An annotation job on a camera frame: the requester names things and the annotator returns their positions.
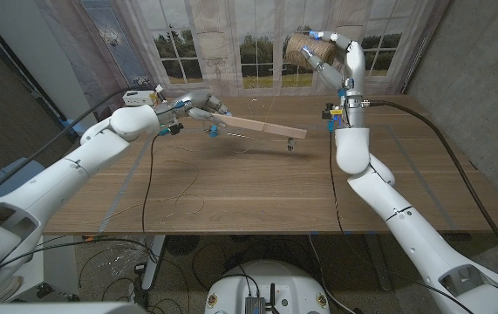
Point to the small orange floor object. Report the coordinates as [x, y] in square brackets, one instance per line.
[91, 238]

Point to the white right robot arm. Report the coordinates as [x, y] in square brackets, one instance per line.
[405, 227]

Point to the black door frame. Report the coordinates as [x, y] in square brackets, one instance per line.
[13, 65]

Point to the white table leg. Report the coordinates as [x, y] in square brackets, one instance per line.
[152, 261]

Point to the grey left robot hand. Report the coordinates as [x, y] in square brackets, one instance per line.
[192, 104]

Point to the white power strip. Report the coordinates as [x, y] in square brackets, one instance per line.
[137, 99]

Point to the grey table leg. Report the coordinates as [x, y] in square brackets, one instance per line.
[377, 261]

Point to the printed window backdrop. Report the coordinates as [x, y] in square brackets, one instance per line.
[231, 26]

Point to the blue plastic bin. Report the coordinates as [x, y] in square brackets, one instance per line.
[13, 179]

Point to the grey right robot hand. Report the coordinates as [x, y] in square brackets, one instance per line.
[355, 74]

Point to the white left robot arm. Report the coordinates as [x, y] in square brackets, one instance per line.
[56, 183]

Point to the small blue cup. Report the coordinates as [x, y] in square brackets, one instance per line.
[214, 132]

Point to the jute twine spool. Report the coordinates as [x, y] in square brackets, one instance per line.
[322, 48]

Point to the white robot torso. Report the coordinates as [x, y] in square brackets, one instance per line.
[270, 275]

